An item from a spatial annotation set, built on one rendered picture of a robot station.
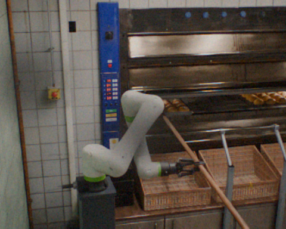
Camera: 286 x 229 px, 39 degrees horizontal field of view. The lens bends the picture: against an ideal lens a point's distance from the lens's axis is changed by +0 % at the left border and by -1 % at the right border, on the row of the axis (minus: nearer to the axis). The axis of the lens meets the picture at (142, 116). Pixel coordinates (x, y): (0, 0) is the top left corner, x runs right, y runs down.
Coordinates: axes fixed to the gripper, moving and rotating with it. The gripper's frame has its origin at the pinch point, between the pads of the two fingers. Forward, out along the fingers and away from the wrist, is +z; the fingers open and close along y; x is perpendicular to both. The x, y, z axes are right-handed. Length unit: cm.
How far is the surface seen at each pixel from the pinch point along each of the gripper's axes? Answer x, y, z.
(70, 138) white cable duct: -98, 14, -79
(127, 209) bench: -57, 62, -38
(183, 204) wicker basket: -52, 59, 7
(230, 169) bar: -42, 26, 40
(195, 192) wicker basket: -52, 50, 16
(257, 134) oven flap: -101, 24, 91
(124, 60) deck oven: -101, -49, -33
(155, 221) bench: -47, 69, -17
